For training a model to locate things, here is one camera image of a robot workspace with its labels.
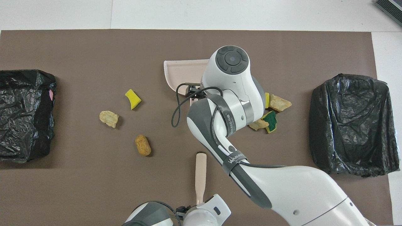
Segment grey ribbed device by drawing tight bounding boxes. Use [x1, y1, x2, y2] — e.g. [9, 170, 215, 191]
[374, 0, 402, 27]

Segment beige plastic dustpan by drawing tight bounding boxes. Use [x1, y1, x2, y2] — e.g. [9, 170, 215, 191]
[164, 59, 210, 101]

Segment brown table mat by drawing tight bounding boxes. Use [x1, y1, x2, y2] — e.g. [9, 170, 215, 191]
[0, 30, 394, 226]

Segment beige hand brush black bristles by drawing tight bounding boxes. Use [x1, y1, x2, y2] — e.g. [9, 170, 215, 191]
[195, 152, 207, 205]

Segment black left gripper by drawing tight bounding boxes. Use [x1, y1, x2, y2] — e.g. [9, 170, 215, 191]
[175, 205, 191, 217]

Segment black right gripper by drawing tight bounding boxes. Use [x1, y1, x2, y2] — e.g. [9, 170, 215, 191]
[185, 83, 204, 102]

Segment elongated tan foam chunk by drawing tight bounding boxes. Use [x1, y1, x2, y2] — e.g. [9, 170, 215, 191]
[248, 119, 269, 131]

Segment jagged green topped sponge piece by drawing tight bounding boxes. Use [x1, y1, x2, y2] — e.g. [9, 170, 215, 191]
[262, 110, 278, 134]

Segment pale beige foam chunk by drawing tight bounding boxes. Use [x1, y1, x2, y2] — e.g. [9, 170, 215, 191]
[99, 110, 120, 128]

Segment black bagged bin pink spot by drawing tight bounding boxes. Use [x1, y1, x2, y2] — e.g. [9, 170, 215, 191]
[0, 69, 57, 163]

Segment curved yellow green sponge wedge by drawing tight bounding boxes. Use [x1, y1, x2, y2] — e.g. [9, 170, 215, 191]
[125, 89, 142, 110]

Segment brown oval foam chunk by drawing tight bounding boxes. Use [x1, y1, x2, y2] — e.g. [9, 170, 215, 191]
[135, 135, 152, 156]

